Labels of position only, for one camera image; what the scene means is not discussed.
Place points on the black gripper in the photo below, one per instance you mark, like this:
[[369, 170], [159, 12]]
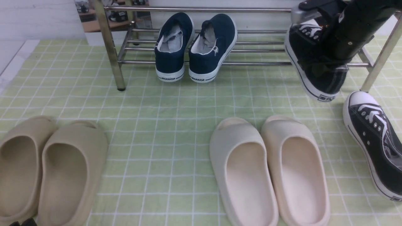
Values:
[[330, 10]]

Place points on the black canvas sneaker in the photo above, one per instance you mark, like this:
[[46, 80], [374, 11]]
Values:
[[321, 77], [368, 124]]

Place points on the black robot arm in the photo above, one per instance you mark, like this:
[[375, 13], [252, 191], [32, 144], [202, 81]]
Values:
[[333, 31]]

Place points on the metal shoe rack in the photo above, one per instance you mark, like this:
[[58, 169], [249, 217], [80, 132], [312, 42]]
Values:
[[142, 51]]

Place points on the photo poster behind rack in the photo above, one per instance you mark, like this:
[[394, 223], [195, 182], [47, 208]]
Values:
[[118, 20]]

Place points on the right navy slip-on sneaker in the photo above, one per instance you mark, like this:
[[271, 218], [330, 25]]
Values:
[[216, 39]]

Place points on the navy slip-on sneaker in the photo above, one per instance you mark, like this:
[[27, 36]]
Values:
[[216, 39], [174, 38]]

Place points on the left navy slip-on sneaker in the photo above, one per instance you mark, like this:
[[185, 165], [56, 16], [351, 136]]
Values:
[[174, 38]]

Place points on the right cream foam slide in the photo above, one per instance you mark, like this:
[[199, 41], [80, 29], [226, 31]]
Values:
[[297, 173]]

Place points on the cream foam slide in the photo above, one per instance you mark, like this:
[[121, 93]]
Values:
[[239, 160], [297, 173]]

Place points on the left cream foam slide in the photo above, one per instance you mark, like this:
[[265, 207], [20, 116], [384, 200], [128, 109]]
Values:
[[239, 160]]

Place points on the green checkered floor cloth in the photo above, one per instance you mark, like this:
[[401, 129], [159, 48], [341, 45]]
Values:
[[158, 171]]

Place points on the right tan foam slide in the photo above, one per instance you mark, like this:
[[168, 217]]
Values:
[[73, 160]]

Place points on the tan foam slide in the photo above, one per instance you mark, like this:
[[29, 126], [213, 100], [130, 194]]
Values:
[[21, 167], [73, 160]]

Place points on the left tan foam slide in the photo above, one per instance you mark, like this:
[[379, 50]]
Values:
[[21, 167]]

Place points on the black object bottom left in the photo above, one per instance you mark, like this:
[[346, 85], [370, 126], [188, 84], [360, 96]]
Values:
[[27, 222]]

